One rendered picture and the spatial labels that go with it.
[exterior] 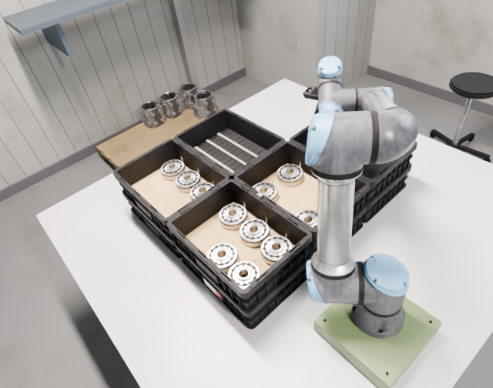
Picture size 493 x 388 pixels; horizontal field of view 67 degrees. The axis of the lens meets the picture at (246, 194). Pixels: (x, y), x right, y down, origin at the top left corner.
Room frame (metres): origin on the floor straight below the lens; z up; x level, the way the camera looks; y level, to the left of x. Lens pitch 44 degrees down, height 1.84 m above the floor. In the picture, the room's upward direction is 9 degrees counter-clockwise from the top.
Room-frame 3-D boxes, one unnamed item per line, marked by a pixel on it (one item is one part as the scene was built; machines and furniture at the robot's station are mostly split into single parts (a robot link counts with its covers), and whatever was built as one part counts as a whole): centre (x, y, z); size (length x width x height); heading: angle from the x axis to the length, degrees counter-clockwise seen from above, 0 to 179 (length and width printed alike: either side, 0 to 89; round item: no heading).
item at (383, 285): (0.52, -0.33, 0.92); 0.13 x 0.12 x 0.14; 77
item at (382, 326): (0.51, -0.33, 0.81); 0.15 x 0.15 x 0.10
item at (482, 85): (1.99, -1.54, 0.28); 0.47 x 0.45 x 0.56; 28
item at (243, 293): (0.79, 0.05, 0.92); 0.40 x 0.30 x 0.02; 36
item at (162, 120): (2.63, 0.55, 0.15); 1.07 x 0.74 x 0.30; 128
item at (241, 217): (0.92, 0.06, 0.86); 0.10 x 0.10 x 0.01
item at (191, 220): (0.79, 0.05, 0.87); 0.40 x 0.30 x 0.11; 36
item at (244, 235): (0.83, -0.01, 0.86); 0.10 x 0.10 x 0.01
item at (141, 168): (1.11, 0.28, 0.87); 0.40 x 0.30 x 0.11; 36
